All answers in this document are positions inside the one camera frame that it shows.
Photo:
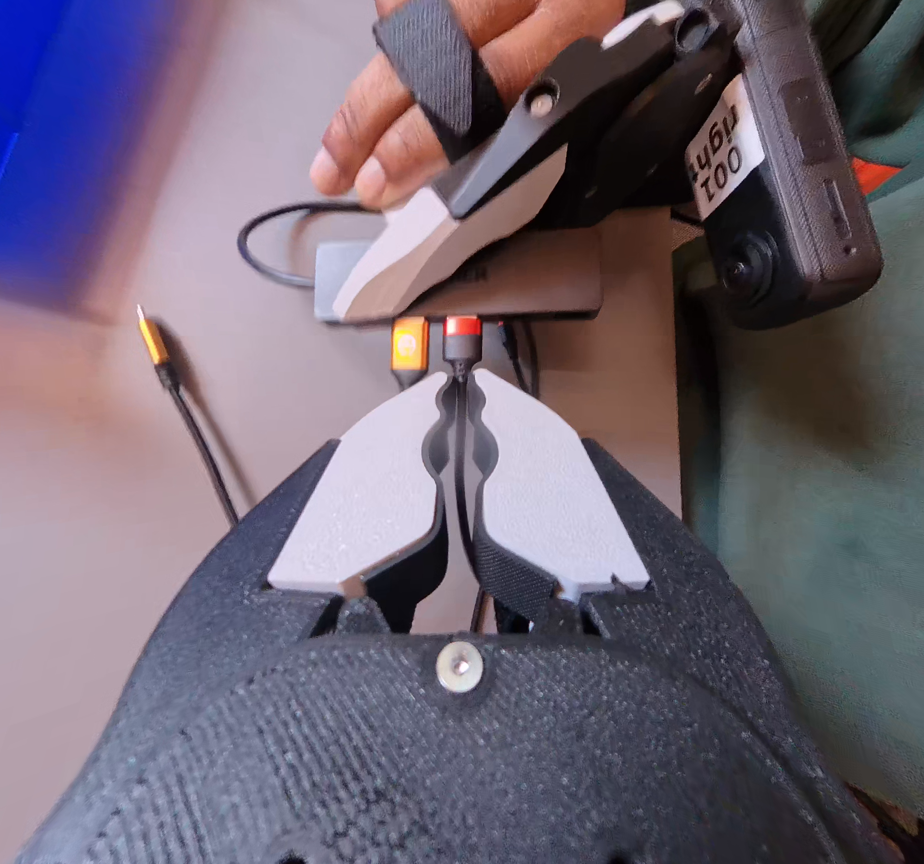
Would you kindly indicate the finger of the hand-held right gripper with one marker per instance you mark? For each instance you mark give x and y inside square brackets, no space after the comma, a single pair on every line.
[433,250]

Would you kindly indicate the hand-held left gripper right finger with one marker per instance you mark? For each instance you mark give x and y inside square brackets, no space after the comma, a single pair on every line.
[556,503]

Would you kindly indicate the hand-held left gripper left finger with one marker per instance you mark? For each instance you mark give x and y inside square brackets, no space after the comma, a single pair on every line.
[354,503]

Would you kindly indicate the blue plastic bin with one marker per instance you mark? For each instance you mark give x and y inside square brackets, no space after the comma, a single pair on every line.
[58,84]

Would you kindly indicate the slim black usb hub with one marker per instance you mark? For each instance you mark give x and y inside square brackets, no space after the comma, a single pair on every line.
[548,279]

